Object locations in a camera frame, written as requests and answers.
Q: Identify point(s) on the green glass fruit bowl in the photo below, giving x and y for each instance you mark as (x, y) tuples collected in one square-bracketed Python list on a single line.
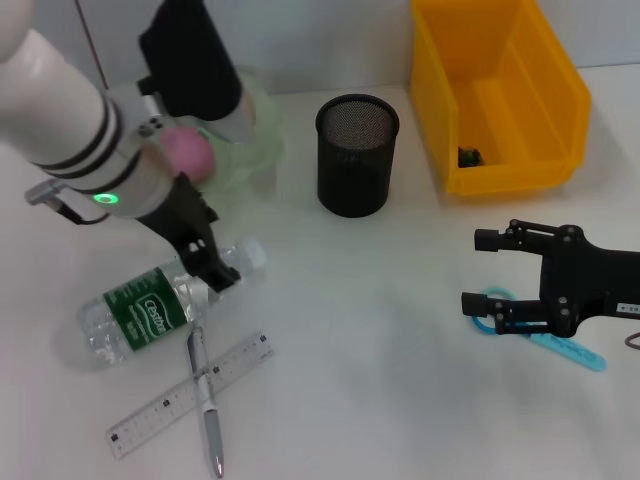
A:
[(265, 140)]

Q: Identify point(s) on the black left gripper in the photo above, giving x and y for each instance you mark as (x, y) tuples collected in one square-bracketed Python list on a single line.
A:
[(185, 215)]

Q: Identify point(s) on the pink peach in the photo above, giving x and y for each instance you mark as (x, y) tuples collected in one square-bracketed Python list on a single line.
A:
[(192, 155)]

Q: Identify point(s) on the blue sheathed scissors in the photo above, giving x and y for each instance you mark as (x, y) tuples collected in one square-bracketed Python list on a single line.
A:
[(575, 352)]

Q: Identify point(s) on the clear green-label water bottle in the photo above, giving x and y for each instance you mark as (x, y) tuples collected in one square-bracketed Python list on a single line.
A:
[(140, 315)]

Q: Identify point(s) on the yellow plastic bin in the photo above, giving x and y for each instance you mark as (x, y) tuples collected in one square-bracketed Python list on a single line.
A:
[(525, 110)]

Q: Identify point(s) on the black mesh pen holder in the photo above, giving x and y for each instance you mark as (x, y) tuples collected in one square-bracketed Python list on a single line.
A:
[(355, 175)]

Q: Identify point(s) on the transparent plastic ruler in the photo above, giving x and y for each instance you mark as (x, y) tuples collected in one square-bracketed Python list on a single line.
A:
[(145, 417)]

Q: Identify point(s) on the grey white ballpoint pen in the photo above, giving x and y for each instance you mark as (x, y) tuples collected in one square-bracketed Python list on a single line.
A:
[(212, 425)]

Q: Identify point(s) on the left wrist camera housing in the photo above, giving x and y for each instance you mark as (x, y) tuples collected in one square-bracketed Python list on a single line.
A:
[(200, 65)]

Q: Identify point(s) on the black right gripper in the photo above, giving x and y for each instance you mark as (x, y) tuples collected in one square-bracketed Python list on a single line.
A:
[(600, 285)]

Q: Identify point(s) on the green plastic wrapper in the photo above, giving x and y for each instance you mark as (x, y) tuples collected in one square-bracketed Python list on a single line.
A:
[(470, 157)]

